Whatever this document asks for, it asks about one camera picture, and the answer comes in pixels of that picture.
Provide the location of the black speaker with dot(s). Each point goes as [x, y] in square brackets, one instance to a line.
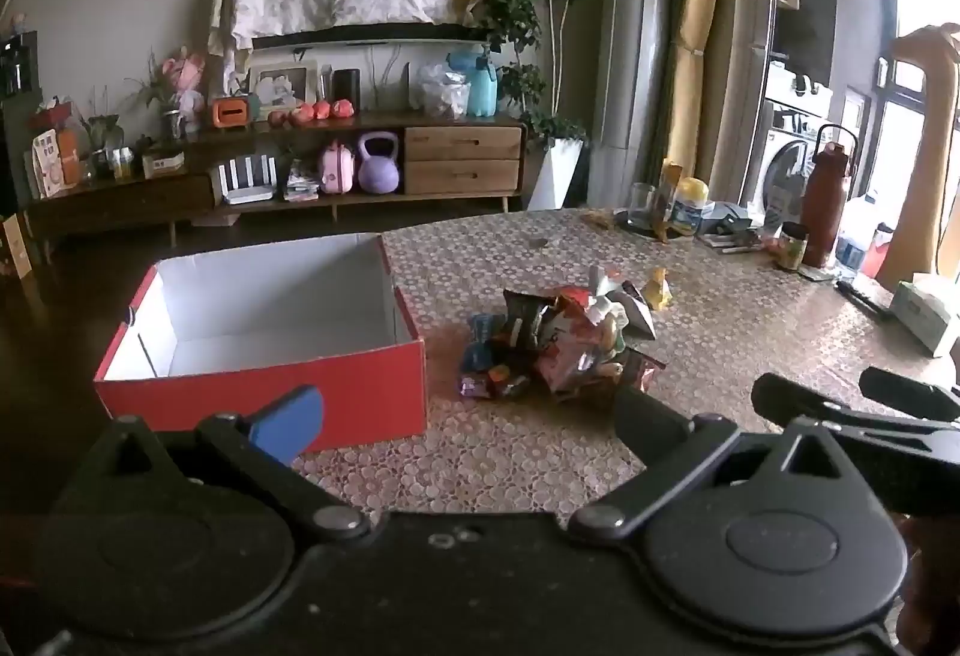
[346, 90]

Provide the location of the black shelf unit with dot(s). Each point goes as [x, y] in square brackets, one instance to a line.
[16, 101]

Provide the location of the red cardboard box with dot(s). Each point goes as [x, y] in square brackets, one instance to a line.
[352, 386]

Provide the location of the stack of papers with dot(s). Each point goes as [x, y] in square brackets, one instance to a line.
[731, 241]

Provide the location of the white router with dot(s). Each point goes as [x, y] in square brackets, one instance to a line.
[247, 184]

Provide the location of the yellow standing bag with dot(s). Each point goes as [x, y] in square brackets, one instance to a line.
[667, 199]

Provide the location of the black pen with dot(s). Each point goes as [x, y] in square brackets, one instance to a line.
[862, 298]

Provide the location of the stack of booklets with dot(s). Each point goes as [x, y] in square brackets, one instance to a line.
[301, 187]

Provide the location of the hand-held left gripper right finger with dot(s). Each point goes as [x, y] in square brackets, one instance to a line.
[652, 427]

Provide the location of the small brown jar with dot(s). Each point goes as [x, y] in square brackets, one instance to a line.
[792, 247]

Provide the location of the wooden television cabinet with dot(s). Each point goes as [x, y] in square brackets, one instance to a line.
[461, 157]

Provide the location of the crumpled yellow wrapper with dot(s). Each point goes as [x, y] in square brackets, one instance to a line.
[600, 220]

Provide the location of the glass vase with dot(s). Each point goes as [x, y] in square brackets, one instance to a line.
[173, 124]

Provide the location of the clear plastic bag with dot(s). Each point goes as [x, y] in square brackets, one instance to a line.
[439, 94]

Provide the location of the small cardboard box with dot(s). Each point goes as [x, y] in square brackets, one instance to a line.
[165, 161]

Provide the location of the orange peach ornament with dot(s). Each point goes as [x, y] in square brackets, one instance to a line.
[304, 113]
[322, 109]
[343, 109]
[279, 118]

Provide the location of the dark round coaster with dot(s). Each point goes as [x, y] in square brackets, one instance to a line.
[637, 229]

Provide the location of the tan curved object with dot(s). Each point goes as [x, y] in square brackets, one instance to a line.
[919, 139]

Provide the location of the teal spray bottle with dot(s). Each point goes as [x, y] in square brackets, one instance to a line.
[480, 86]

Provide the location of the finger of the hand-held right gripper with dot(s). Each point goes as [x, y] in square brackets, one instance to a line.
[810, 405]
[915, 397]

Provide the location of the grey standing air conditioner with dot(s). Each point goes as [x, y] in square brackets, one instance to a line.
[634, 26]

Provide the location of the yellow curtain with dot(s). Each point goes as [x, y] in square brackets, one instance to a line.
[694, 26]

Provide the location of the white dryer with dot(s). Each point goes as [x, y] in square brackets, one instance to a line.
[799, 94]

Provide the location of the brown thermos bottle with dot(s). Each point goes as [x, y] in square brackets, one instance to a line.
[825, 206]

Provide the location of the green plant in glass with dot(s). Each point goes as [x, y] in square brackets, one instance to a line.
[101, 139]

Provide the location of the white tissue box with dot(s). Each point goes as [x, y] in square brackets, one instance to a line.
[926, 315]

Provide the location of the drinking glass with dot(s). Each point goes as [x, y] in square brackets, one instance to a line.
[643, 206]

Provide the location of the white planter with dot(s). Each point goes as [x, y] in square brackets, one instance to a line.
[556, 172]

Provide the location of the white snack packet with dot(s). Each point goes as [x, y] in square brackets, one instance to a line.
[630, 310]

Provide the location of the white washing machine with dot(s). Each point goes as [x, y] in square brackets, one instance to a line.
[784, 176]

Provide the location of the black television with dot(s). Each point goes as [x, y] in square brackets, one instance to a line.
[360, 32]

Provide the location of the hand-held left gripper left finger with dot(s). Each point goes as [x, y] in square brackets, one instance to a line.
[289, 424]

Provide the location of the pink flower bouquet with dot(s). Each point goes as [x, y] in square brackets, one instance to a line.
[184, 79]

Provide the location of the grey box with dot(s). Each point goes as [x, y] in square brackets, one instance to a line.
[731, 217]

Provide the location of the cardboard box with tape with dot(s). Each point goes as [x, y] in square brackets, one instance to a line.
[13, 247]

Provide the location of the orange and white box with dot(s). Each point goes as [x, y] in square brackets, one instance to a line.
[56, 161]

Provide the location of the pink bag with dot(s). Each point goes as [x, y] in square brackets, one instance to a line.
[337, 170]

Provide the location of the purple kettlebell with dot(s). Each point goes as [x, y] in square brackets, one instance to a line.
[379, 169]

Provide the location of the clear plastic water bottle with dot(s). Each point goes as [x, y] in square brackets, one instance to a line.
[851, 251]

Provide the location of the yellow snack packet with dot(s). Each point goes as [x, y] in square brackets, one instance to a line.
[658, 292]

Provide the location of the pile of snack packets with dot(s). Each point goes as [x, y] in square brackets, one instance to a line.
[555, 345]

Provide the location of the dark low cabinet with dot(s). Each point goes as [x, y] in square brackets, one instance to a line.
[120, 202]

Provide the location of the white photo frame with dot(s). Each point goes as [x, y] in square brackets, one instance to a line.
[283, 88]

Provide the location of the yellow lid bottle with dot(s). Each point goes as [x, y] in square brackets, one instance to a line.
[688, 206]

